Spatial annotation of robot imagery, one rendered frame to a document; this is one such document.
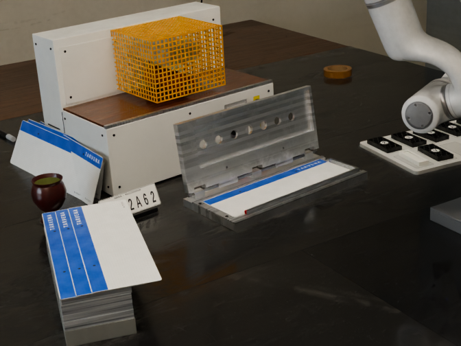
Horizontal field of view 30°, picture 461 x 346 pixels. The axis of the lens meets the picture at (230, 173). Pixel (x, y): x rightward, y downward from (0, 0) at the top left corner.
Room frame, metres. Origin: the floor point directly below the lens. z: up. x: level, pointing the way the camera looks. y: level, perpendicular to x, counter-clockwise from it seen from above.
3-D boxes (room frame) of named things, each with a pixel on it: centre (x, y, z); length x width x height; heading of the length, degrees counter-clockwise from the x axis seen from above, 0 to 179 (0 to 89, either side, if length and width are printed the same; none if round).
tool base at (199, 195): (2.01, -0.12, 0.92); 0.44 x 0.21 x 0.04; 127
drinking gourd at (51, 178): (1.92, 0.44, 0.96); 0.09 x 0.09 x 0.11
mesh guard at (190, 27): (2.30, 0.15, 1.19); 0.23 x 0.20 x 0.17; 127
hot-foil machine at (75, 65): (2.41, 0.12, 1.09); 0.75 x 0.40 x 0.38; 127
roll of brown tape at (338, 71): (3.07, -0.42, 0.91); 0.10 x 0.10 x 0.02
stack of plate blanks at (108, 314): (1.56, 0.31, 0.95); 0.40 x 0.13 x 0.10; 15
